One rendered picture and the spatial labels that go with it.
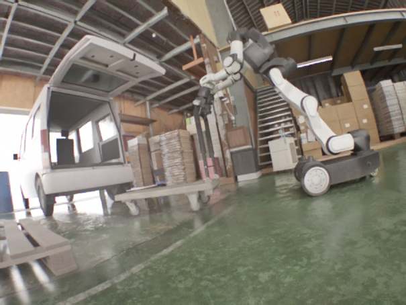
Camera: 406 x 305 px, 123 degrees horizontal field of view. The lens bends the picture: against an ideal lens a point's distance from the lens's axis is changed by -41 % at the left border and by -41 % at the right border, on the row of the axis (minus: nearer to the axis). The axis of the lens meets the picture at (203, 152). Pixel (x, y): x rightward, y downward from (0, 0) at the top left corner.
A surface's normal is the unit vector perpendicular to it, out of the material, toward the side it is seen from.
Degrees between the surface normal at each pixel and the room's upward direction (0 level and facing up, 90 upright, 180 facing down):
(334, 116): 90
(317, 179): 90
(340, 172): 90
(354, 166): 90
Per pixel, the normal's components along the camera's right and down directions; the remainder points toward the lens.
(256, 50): -0.29, 0.16
